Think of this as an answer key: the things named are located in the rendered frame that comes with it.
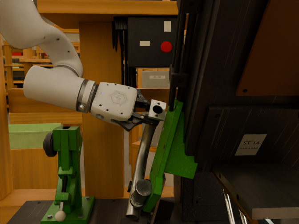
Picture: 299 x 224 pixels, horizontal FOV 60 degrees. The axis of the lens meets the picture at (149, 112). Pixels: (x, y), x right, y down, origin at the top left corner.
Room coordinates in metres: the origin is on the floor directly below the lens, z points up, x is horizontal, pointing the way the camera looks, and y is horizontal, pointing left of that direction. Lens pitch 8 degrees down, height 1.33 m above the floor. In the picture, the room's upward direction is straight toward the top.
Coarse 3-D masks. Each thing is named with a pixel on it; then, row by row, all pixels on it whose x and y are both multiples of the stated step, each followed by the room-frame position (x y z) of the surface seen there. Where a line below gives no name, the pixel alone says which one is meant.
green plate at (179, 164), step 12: (168, 108) 0.63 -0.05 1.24; (180, 108) 0.53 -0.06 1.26; (168, 120) 0.58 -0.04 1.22; (180, 120) 0.54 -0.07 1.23; (168, 132) 0.54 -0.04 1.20; (180, 132) 0.54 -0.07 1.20; (168, 144) 0.53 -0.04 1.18; (180, 144) 0.54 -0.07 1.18; (156, 156) 0.61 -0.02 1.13; (168, 156) 0.54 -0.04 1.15; (180, 156) 0.54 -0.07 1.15; (192, 156) 0.54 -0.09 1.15; (156, 168) 0.56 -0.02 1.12; (168, 168) 0.54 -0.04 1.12; (180, 168) 0.54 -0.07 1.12; (192, 168) 0.55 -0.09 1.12
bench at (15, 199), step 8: (16, 192) 0.94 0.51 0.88; (24, 192) 0.94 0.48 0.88; (32, 192) 0.94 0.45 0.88; (40, 192) 0.94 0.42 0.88; (48, 192) 0.94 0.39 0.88; (128, 192) 0.94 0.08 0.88; (168, 192) 0.94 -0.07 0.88; (0, 200) 0.88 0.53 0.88; (8, 200) 0.88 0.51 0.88; (16, 200) 0.88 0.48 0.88; (24, 200) 0.88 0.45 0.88; (0, 208) 0.82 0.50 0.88; (8, 208) 0.82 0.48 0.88; (16, 208) 0.82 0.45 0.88; (0, 216) 0.77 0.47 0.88; (8, 216) 0.77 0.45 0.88
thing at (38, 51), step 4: (36, 48) 7.14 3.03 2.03; (76, 48) 7.34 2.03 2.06; (36, 52) 7.10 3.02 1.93; (40, 52) 7.11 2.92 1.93; (44, 52) 7.12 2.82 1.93; (124, 68) 7.41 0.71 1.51; (136, 68) 7.46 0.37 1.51; (144, 68) 7.49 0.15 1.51; (124, 76) 7.54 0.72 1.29; (136, 76) 7.57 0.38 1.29; (124, 80) 7.54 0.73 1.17; (136, 80) 7.57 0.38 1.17; (124, 84) 7.41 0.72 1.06; (136, 84) 7.46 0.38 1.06
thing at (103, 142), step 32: (96, 32) 0.89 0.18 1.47; (0, 64) 0.94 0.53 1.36; (96, 64) 0.89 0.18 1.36; (0, 96) 0.92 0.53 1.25; (0, 128) 0.91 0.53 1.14; (96, 128) 0.89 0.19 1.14; (0, 160) 0.89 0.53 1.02; (96, 160) 0.89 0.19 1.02; (0, 192) 0.88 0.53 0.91; (96, 192) 0.89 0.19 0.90
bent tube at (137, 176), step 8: (152, 104) 0.65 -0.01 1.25; (160, 104) 0.65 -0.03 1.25; (152, 112) 0.63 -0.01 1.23; (160, 112) 0.66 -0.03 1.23; (160, 120) 0.63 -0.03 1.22; (144, 128) 0.70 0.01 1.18; (152, 128) 0.68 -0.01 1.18; (144, 136) 0.70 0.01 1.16; (152, 136) 0.70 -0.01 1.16; (144, 144) 0.70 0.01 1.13; (144, 152) 0.69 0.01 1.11; (136, 160) 0.69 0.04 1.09; (144, 160) 0.68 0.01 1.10; (136, 168) 0.66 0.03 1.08; (144, 168) 0.66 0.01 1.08; (136, 176) 0.64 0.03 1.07; (144, 176) 0.65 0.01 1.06; (128, 208) 0.58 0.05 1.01; (136, 208) 0.58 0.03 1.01; (128, 216) 0.58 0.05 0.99; (136, 216) 0.58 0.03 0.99
